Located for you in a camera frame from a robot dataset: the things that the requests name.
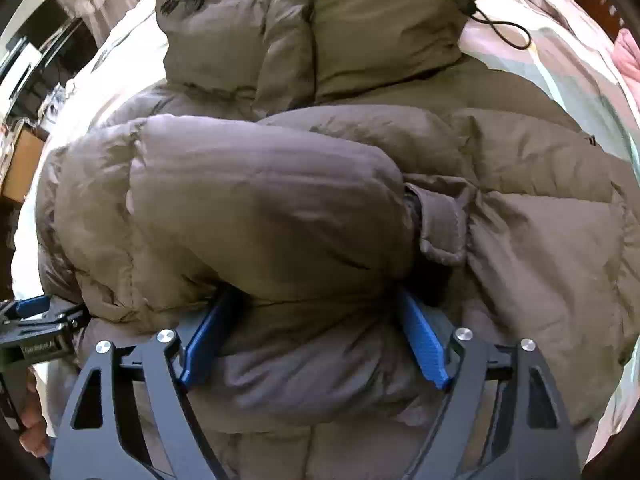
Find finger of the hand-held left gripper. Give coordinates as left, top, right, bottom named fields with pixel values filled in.
left=0, top=296, right=53, bottom=327

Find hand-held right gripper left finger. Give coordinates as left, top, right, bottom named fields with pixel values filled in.
left=50, top=287, right=246, bottom=480

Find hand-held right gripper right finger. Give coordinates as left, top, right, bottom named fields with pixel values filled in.
left=397, top=290, right=583, bottom=480

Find brown puffer jacket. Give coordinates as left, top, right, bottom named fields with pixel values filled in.
left=35, top=0, right=640, bottom=480

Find person's left hand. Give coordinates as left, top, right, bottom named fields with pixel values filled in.
left=19, top=384, right=52, bottom=459

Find wooden cabinet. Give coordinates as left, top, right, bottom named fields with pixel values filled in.
left=0, top=119, right=49, bottom=207

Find black desk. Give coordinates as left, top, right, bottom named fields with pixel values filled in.
left=0, top=17, right=98, bottom=128

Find black monitor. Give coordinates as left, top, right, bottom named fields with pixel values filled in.
left=20, top=0, right=76, bottom=43

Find checked bed quilt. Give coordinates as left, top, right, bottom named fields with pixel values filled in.
left=10, top=0, right=640, bottom=480

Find pink blanket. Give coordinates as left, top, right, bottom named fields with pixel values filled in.
left=612, top=29, right=640, bottom=88

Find dark wooden headboard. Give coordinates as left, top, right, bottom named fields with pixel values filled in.
left=545, top=0, right=640, bottom=46

